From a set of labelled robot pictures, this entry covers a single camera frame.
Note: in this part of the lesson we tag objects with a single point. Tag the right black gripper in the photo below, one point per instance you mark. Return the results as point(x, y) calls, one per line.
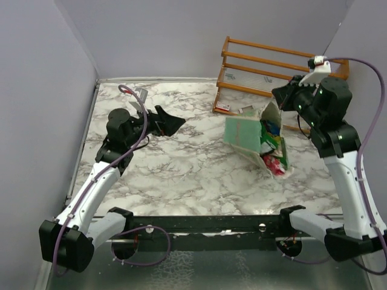
point(285, 94)

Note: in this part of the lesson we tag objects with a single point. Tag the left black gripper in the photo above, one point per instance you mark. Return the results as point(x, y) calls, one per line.
point(168, 124)

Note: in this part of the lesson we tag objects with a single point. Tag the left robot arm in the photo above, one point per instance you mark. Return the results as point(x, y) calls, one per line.
point(70, 239)

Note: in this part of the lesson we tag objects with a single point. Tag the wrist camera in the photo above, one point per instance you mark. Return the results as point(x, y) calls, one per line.
point(142, 95)
point(320, 68)

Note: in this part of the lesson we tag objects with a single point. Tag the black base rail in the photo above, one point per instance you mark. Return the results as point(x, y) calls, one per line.
point(201, 233)

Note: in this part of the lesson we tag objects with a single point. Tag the red white small box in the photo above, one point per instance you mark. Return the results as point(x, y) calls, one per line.
point(222, 106)

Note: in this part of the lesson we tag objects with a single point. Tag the open white small box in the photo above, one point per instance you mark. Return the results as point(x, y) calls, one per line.
point(247, 110)

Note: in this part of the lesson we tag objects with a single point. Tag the wooden shelf rack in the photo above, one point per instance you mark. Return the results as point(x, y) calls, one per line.
point(253, 70)

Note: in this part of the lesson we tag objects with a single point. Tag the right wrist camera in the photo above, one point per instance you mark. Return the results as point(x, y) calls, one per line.
point(320, 68)

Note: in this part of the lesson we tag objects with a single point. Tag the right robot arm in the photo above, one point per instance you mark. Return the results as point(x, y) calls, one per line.
point(323, 107)

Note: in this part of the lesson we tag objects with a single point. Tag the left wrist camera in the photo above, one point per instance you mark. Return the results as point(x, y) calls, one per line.
point(142, 95)

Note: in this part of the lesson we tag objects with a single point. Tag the red snack packet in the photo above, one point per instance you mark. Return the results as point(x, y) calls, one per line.
point(274, 165)

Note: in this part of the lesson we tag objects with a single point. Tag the green snack packet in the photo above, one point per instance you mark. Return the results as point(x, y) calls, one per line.
point(272, 143)

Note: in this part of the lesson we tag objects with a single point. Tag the green white paper bag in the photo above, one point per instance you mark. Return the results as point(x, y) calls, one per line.
point(243, 134)

